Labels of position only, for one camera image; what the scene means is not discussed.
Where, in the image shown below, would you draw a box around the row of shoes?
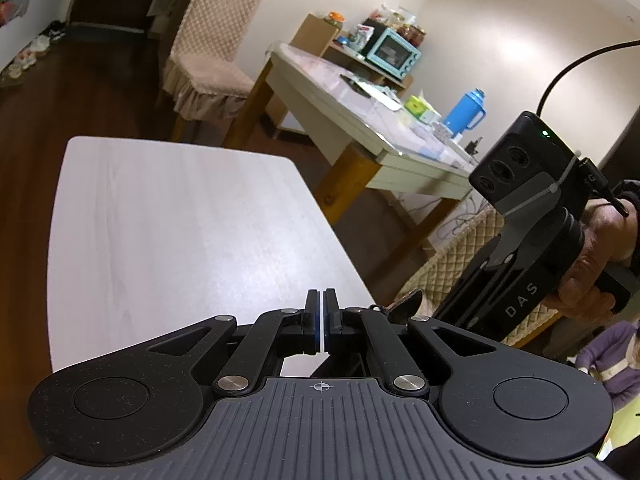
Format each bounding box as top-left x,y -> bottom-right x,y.
0,20 -> 68,88

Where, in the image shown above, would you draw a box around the black cable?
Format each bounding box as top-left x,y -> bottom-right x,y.
537,40 -> 640,116

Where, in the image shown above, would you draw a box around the person's right hand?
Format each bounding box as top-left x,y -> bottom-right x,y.
557,197 -> 640,320

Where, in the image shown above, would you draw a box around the green tissue box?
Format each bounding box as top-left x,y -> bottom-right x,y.
404,95 -> 441,123

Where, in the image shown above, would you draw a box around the teal toaster oven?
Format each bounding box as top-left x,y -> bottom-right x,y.
362,27 -> 422,81

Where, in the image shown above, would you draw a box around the blue thermos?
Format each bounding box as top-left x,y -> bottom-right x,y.
442,89 -> 487,136

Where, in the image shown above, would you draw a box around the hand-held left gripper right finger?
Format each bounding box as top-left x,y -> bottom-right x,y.
323,289 -> 501,401

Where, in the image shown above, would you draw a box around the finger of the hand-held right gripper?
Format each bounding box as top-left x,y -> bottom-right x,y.
432,240 -> 506,333

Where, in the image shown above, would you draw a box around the brown leather boot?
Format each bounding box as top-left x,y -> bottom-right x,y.
310,290 -> 426,378

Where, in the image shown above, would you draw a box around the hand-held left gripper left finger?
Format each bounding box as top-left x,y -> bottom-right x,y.
150,289 -> 323,401

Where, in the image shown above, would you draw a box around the wooden side cabinet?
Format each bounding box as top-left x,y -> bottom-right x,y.
290,12 -> 416,91

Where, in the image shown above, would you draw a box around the white wardrobe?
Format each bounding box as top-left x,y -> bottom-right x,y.
0,0 -> 81,71

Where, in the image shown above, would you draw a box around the white dining table wooden legs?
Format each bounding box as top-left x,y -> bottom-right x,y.
225,42 -> 481,256

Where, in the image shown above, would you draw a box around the pink covered chair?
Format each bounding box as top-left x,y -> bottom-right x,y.
157,0 -> 266,141

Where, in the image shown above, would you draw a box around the beige quilted chair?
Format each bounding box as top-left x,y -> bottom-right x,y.
395,207 -> 566,348

